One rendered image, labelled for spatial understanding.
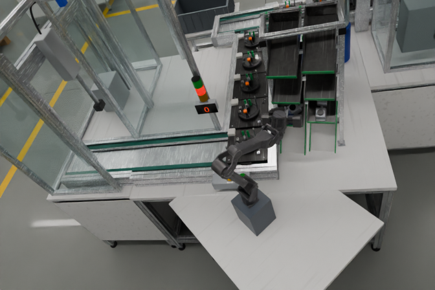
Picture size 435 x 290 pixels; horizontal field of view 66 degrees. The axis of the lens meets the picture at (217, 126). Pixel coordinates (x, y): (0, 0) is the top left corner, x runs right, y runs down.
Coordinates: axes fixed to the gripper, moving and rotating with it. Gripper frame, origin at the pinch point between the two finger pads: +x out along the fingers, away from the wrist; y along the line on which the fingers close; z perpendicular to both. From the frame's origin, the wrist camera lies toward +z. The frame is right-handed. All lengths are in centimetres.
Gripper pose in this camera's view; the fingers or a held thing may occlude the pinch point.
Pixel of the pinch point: (283, 114)
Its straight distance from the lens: 163.0
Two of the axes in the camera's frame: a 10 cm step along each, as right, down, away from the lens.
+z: -1.6, -8.3, -5.4
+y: -9.3, -0.5, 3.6
